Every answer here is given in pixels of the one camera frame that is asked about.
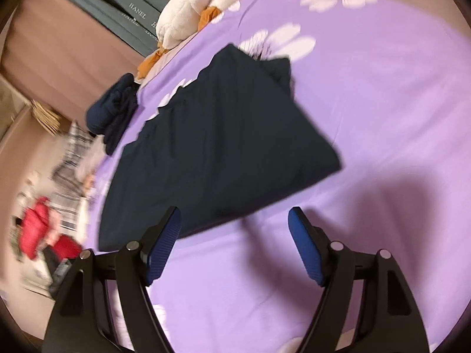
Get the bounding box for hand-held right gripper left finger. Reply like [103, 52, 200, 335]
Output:
[41, 206, 183, 353]

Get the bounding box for red quilted jacket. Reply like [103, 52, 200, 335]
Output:
[18, 197, 83, 260]

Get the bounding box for grey padded panels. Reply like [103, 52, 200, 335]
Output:
[40, 0, 173, 57]

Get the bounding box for white plush duck toy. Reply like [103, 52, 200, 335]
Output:
[138, 0, 253, 78]

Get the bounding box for navy blue clothing pile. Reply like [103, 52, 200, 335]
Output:
[86, 73, 140, 156]

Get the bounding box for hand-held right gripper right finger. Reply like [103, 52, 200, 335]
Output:
[288, 207, 429, 353]

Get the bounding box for large dark green shirt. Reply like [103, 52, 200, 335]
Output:
[99, 43, 343, 251]

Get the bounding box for purple floral bed sheet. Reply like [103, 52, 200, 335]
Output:
[83, 0, 471, 353]

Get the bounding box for plaid cloth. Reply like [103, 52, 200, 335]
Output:
[52, 121, 107, 236]

